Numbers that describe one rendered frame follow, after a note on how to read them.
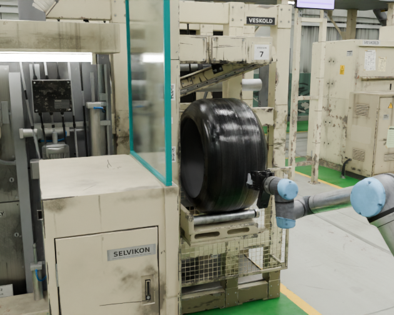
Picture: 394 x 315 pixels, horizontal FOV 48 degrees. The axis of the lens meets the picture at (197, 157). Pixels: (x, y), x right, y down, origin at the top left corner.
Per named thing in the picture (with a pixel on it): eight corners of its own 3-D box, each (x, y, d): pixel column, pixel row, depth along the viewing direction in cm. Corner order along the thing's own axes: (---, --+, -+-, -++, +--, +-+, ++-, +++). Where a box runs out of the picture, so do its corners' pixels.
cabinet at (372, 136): (371, 184, 615) (379, 94, 589) (343, 175, 667) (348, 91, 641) (418, 177, 651) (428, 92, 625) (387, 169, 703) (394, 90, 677)
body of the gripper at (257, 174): (264, 169, 194) (279, 172, 182) (265, 188, 195) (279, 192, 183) (249, 170, 191) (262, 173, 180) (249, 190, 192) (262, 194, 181)
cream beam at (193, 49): (167, 64, 224) (167, 34, 221) (154, 64, 247) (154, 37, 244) (272, 64, 244) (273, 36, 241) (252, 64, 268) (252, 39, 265)
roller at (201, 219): (187, 220, 214) (189, 227, 211) (188, 214, 211) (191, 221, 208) (251, 213, 226) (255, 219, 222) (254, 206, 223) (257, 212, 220)
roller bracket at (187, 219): (188, 235, 206) (188, 215, 204) (164, 210, 242) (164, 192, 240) (195, 235, 207) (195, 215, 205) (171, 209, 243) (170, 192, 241)
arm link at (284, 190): (282, 204, 166) (281, 181, 166) (268, 199, 177) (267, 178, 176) (301, 200, 169) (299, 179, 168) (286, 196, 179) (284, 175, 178)
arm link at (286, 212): (305, 224, 176) (303, 197, 175) (287, 230, 169) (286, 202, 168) (289, 221, 182) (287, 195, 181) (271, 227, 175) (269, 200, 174)
